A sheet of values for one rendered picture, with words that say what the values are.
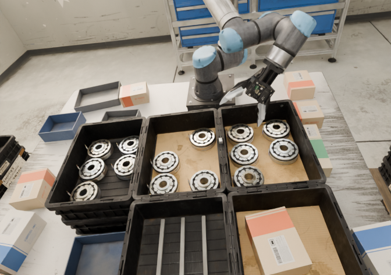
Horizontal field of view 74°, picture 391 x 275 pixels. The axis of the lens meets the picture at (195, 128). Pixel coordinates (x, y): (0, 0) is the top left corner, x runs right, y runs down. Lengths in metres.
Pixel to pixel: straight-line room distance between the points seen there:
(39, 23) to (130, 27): 1.31
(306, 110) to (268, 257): 0.76
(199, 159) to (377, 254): 0.62
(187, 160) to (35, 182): 0.69
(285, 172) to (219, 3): 0.61
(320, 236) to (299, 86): 0.80
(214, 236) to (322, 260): 0.30
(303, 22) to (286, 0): 1.99
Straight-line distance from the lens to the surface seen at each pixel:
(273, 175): 0.97
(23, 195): 1.34
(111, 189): 1.05
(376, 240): 0.98
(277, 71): 0.79
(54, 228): 1.25
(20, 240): 1.21
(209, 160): 1.01
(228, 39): 0.82
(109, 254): 1.08
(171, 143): 1.11
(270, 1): 2.77
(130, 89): 1.60
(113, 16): 3.97
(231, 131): 1.07
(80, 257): 1.13
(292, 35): 0.81
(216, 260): 0.84
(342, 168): 1.21
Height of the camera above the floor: 1.62
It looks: 44 degrees down
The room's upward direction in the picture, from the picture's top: 12 degrees counter-clockwise
